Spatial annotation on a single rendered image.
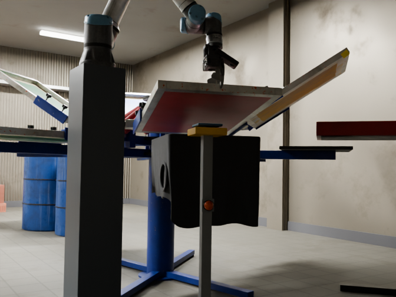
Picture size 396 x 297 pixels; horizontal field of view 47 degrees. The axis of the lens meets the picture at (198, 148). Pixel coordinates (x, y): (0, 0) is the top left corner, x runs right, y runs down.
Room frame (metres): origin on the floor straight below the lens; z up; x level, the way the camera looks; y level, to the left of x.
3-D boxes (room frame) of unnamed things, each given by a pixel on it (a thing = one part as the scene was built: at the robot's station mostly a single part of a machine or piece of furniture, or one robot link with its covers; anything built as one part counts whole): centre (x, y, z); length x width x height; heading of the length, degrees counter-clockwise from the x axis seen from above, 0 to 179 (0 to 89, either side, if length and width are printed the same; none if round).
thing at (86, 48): (1.91, 0.43, 1.25); 0.15 x 0.15 x 0.10
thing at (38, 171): (5.74, 1.64, 0.49); 1.33 x 0.82 x 0.98; 38
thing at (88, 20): (1.91, 0.43, 1.37); 0.13 x 0.12 x 0.14; 8
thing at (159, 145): (2.31, 0.16, 0.77); 0.46 x 0.09 x 0.36; 15
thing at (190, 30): (2.08, 0.03, 1.45); 0.11 x 0.11 x 0.08; 8
